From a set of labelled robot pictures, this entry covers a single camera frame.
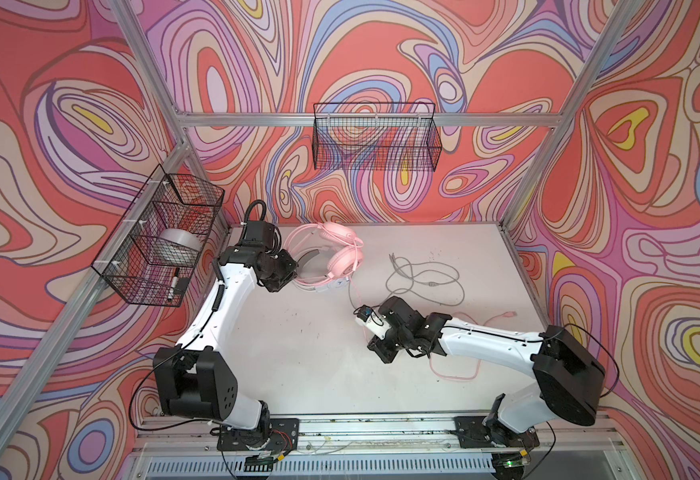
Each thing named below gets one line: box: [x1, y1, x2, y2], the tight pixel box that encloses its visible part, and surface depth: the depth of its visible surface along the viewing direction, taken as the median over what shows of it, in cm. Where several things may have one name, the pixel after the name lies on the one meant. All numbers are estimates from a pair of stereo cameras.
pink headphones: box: [283, 222, 365, 288], surface depth 76 cm
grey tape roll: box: [151, 228, 202, 266], surface depth 74 cm
